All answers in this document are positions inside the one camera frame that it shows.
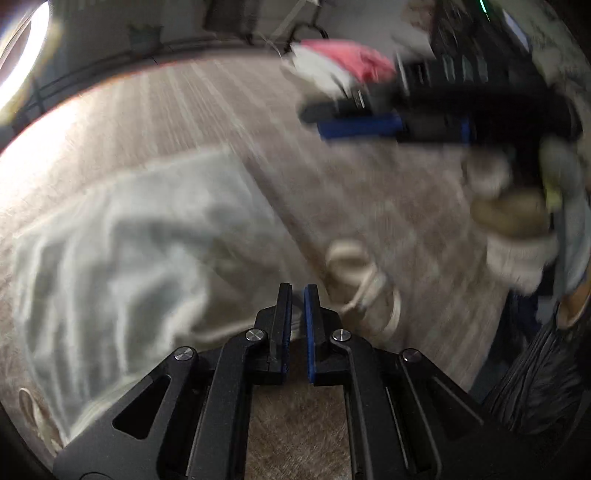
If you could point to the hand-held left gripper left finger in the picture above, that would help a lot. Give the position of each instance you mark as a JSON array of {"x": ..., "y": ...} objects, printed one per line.
[{"x": 285, "y": 332}]

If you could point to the black metal clothes rack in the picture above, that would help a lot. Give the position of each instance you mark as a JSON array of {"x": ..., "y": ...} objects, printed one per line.
[{"x": 198, "y": 44}]

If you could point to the person's right hand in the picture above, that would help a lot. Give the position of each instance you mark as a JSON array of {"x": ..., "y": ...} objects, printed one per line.
[{"x": 512, "y": 217}]

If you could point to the white folded garment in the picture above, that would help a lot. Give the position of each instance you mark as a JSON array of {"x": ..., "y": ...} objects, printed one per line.
[{"x": 318, "y": 71}]

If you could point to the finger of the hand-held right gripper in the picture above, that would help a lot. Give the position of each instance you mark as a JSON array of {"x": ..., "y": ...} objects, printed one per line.
[
  {"x": 341, "y": 108},
  {"x": 364, "y": 127}
]

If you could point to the potted plant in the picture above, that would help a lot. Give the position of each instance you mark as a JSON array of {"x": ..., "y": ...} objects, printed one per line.
[{"x": 144, "y": 37}]

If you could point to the person's striped clothing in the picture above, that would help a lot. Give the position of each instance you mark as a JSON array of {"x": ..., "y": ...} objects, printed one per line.
[{"x": 540, "y": 369}]

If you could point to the white camisole top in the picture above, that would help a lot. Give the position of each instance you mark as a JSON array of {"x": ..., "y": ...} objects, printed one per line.
[{"x": 124, "y": 263}]

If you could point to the pink folded top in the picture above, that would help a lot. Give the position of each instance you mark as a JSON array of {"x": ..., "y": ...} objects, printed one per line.
[{"x": 355, "y": 57}]

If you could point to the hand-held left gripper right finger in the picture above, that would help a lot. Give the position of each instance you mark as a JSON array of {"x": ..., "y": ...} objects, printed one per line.
[{"x": 311, "y": 332}]

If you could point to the black metal chair frame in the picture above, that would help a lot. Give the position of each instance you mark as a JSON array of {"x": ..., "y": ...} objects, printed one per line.
[{"x": 314, "y": 30}]

